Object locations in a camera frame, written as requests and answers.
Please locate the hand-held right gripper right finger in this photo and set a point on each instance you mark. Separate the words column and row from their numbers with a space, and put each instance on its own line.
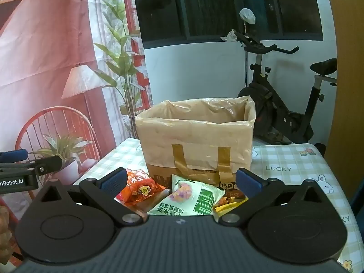
column 247, row 182

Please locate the black exercise bike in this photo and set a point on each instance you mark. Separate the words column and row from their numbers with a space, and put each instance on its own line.
column 273, row 105

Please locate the white plastic bag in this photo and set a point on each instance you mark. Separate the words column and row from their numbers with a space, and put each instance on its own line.
column 248, row 15

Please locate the wooden door panel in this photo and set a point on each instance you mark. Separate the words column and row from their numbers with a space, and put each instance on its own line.
column 347, row 91

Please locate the dark window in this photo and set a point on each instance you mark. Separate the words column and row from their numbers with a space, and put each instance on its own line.
column 204, row 5

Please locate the white crumpled cloth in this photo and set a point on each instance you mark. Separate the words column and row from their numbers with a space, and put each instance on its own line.
column 229, row 36

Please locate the yellow snack packet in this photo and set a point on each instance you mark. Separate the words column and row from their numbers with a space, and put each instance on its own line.
column 224, row 207

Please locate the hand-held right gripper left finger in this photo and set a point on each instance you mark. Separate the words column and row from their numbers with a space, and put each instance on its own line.
column 113, row 180

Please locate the orange-red snack packet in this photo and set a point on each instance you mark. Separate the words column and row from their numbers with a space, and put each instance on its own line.
column 142, row 189

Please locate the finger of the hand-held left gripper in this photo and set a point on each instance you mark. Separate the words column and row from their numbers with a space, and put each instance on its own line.
column 14, row 155
column 48, row 165

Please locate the checked tablecloth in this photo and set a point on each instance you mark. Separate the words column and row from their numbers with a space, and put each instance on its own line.
column 284, row 159

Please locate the brown paper bag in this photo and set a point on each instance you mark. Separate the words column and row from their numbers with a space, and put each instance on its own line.
column 199, row 136

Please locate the person's left hand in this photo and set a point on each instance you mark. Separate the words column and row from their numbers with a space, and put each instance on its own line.
column 4, row 233

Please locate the printed wall backdrop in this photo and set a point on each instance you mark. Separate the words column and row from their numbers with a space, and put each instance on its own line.
column 42, row 48

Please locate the green and white snack packet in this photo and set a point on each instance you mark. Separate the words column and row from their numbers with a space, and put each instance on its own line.
column 184, row 197

